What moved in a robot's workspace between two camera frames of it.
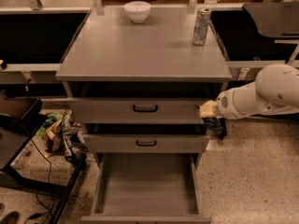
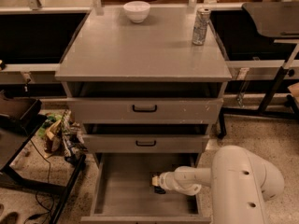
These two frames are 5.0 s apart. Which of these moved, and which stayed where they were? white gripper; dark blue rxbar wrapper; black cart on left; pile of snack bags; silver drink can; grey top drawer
Moved: white gripper; dark blue rxbar wrapper
Stayed: grey top drawer; black cart on left; pile of snack bags; silver drink can
